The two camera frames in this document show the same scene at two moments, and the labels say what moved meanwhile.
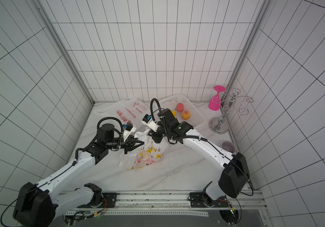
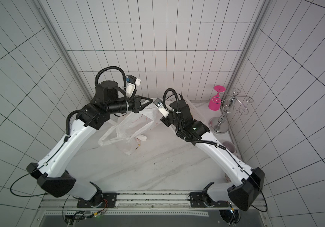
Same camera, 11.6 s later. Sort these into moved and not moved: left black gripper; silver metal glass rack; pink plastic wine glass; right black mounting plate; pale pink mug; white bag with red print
Moved: left black gripper; white bag with red print
Not moved: silver metal glass rack; right black mounting plate; pink plastic wine glass; pale pink mug
